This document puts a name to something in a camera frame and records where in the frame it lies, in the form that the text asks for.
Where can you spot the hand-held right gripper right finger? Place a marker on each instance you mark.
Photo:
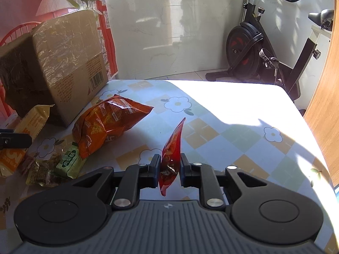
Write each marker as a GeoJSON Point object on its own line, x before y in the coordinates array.
{"type": "Point", "coordinates": [184, 166]}

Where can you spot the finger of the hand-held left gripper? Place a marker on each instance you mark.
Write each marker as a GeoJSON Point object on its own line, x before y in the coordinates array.
{"type": "Point", "coordinates": [16, 139]}

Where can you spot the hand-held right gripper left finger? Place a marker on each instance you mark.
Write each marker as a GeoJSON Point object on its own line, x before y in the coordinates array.
{"type": "Point", "coordinates": [156, 164]}

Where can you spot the yellow biscuit pack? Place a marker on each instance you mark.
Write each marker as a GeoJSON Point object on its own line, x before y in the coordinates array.
{"type": "Point", "coordinates": [29, 127]}

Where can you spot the small red snack packet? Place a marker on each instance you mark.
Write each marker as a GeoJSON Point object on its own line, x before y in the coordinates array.
{"type": "Point", "coordinates": [172, 148]}

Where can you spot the gold foil snack packet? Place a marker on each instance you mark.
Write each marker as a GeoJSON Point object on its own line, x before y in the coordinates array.
{"type": "Point", "coordinates": [37, 173]}

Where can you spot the orange chip bag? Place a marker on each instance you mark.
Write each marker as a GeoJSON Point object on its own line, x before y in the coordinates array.
{"type": "Point", "coordinates": [106, 127]}

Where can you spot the brown cardboard box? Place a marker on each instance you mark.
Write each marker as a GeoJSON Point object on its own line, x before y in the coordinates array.
{"type": "Point", "coordinates": [61, 63]}

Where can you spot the small reddish snack packet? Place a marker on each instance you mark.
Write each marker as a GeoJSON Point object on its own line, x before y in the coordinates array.
{"type": "Point", "coordinates": [27, 165]}

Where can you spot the clear peanut packet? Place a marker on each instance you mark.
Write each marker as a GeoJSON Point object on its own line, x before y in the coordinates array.
{"type": "Point", "coordinates": [57, 157]}

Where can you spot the clear dark snack packet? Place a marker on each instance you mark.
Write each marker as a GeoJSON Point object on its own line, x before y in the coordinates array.
{"type": "Point", "coordinates": [57, 180]}

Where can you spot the small green snack packet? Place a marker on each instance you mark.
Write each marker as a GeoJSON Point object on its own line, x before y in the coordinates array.
{"type": "Point", "coordinates": [69, 162]}

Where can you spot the black exercise bike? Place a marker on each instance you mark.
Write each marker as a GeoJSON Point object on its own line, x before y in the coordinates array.
{"type": "Point", "coordinates": [246, 50]}

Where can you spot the wooden board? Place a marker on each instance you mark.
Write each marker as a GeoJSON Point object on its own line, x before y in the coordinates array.
{"type": "Point", "coordinates": [324, 105]}

